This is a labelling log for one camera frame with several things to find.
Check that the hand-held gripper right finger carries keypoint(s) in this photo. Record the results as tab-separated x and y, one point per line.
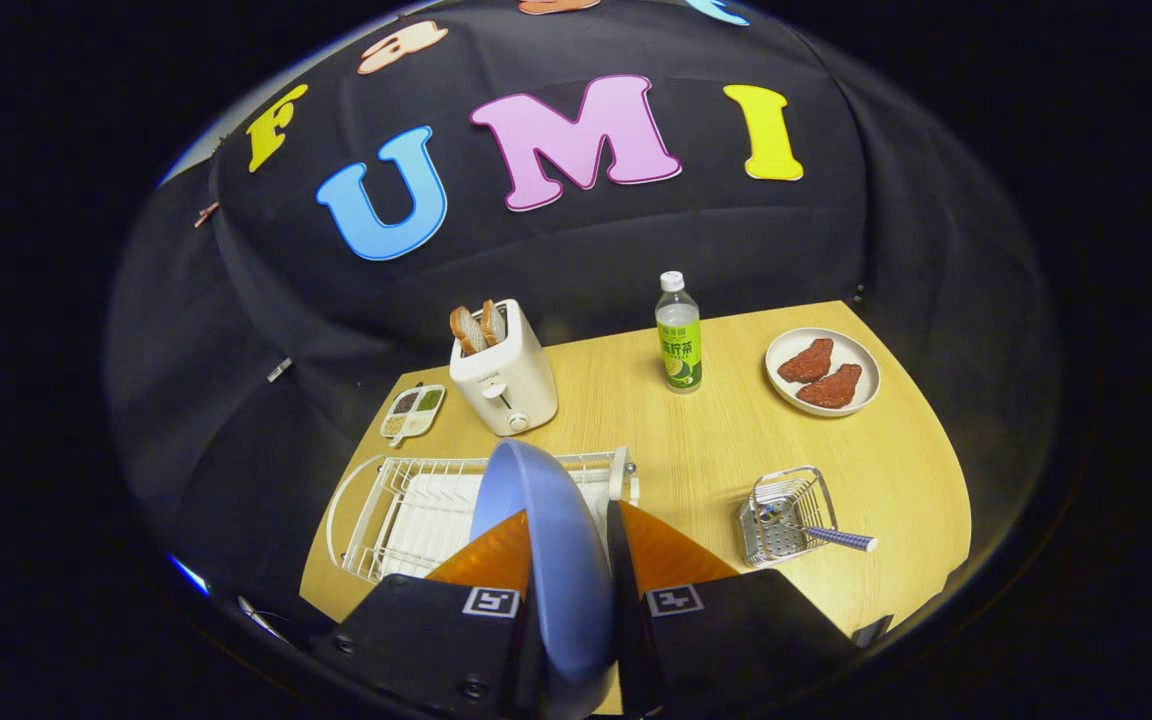
621	600

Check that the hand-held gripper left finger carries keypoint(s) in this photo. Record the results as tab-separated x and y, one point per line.
416	640

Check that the blue plate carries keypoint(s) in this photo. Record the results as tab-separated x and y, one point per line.
556	540

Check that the metal spoon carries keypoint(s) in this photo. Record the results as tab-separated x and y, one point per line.
846	540

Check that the white plate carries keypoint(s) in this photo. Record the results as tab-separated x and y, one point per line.
861	365

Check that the white compartment seasoning tray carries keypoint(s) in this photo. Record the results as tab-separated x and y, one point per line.
414	412

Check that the white toaster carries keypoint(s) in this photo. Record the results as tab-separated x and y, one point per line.
506	385

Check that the green label drink bottle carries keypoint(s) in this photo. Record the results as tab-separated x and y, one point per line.
679	350

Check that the red meat piece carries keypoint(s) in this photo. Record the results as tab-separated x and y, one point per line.
806	362
831	387

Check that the white clip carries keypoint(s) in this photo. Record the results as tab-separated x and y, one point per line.
279	370

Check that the toasted bread slice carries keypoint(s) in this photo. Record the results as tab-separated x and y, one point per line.
466	330
492	322

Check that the black backdrop cloth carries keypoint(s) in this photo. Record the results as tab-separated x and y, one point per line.
736	240

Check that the pink clip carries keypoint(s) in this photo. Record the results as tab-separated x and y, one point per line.
206	214

